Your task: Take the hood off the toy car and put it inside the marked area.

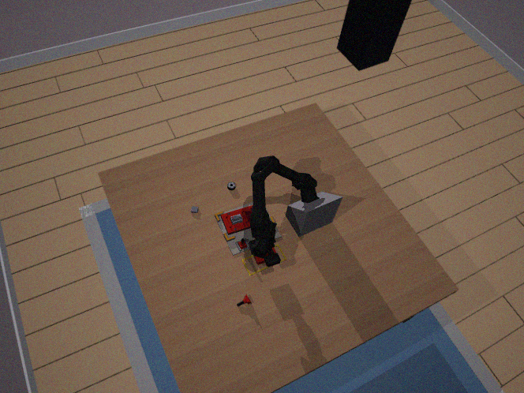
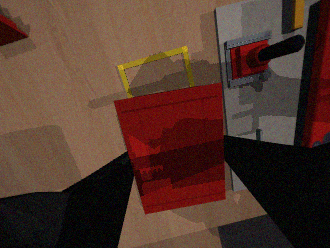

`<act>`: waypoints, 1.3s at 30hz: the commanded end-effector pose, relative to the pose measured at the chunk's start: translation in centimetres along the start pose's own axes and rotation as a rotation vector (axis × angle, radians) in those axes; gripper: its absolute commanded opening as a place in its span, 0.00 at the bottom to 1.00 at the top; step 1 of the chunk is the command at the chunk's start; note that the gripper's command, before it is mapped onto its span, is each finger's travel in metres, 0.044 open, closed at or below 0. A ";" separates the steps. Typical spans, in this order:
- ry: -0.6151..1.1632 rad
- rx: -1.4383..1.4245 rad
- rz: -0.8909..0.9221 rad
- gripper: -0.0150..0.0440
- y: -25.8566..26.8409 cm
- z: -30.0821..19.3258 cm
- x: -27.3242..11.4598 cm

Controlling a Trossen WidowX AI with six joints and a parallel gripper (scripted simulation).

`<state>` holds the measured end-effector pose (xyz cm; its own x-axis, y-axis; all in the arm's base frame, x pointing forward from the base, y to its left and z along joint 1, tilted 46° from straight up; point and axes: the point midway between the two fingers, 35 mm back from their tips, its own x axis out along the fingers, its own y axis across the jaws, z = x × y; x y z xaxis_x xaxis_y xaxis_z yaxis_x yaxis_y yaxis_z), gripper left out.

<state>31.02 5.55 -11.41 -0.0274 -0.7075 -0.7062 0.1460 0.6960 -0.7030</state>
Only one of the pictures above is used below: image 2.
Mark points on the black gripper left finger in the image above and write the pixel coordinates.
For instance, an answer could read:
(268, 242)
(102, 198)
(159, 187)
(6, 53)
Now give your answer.
(88, 214)

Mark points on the yellow rectangular frame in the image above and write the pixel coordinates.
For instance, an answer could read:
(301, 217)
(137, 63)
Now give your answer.
(183, 50)

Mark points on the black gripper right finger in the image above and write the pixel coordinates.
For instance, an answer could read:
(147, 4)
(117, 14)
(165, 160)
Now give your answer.
(291, 183)

